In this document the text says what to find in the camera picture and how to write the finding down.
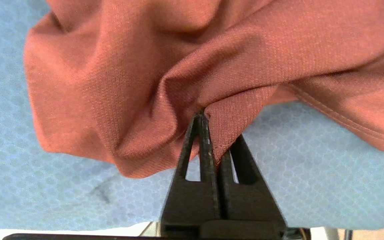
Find rust brown drawstring shorts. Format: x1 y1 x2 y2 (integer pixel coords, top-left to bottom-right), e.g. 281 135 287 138
24 0 384 179

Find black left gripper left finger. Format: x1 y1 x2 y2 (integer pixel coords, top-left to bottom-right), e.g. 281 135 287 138
160 112 222 239

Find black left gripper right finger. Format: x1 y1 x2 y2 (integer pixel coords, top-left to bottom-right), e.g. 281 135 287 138
218 133 287 232

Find bed with blue sheet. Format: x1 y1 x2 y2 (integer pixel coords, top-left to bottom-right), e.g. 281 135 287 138
0 0 384 232

